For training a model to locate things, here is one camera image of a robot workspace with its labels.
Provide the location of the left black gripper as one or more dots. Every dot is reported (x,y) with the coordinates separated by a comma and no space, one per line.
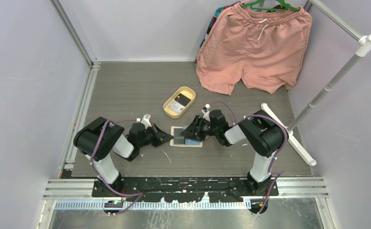
(159,134)

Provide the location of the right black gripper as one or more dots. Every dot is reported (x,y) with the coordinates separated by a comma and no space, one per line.
(192,132)

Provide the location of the beige leather card holder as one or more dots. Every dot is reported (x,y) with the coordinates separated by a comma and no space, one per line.
(182,141)

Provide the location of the beige oval plastic tray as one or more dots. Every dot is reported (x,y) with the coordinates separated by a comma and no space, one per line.
(185,91)

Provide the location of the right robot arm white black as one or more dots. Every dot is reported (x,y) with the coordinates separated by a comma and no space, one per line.
(265,135)

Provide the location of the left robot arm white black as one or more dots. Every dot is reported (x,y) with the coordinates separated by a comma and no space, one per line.
(101,137)

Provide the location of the silver vip card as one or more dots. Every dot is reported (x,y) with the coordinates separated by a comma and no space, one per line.
(175,107)

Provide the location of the black vip card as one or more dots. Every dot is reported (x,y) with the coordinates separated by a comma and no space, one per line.
(182,99)

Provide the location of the pink shorts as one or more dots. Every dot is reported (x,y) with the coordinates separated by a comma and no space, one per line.
(264,50)

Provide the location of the colourful patterned garment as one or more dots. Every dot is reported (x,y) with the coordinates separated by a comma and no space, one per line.
(212,22)

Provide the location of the green clothes hanger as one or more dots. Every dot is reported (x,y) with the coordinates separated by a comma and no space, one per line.
(260,5)

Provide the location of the white clothes rack stand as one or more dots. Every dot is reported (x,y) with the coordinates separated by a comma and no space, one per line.
(363,50)

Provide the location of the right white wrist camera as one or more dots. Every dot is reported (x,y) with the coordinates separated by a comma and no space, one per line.
(206,112)

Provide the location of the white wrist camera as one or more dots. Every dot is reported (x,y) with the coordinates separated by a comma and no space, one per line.
(206,112)
(145,120)

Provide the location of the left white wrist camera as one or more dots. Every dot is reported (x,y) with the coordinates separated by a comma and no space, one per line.
(145,120)

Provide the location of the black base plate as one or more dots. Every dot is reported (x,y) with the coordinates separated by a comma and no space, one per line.
(193,189)

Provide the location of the aluminium frame rail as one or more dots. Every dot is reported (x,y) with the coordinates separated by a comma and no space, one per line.
(69,20)

